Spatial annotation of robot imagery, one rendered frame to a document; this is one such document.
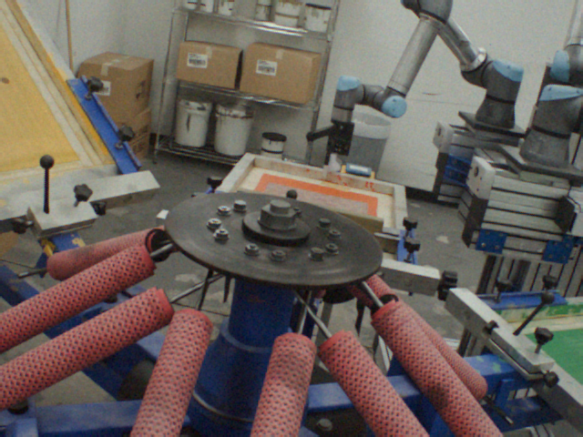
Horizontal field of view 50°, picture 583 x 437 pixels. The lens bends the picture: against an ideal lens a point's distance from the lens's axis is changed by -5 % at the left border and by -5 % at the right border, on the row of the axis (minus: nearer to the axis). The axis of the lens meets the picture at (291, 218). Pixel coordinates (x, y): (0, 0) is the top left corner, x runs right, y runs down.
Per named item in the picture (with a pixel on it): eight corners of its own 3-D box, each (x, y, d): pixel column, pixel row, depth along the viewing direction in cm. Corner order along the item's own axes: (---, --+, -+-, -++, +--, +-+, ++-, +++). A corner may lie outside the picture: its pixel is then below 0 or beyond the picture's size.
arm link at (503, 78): (499, 98, 225) (508, 62, 220) (475, 89, 236) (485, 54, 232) (523, 102, 230) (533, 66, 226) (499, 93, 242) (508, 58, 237)
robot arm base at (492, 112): (506, 121, 244) (513, 96, 240) (519, 130, 230) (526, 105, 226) (469, 114, 243) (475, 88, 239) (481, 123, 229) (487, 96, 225)
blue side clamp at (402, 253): (392, 247, 190) (397, 225, 187) (408, 250, 189) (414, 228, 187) (392, 292, 162) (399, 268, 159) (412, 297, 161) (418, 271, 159)
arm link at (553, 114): (533, 120, 194) (545, 77, 189) (576, 132, 190) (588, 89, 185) (531, 126, 183) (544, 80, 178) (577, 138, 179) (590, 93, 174)
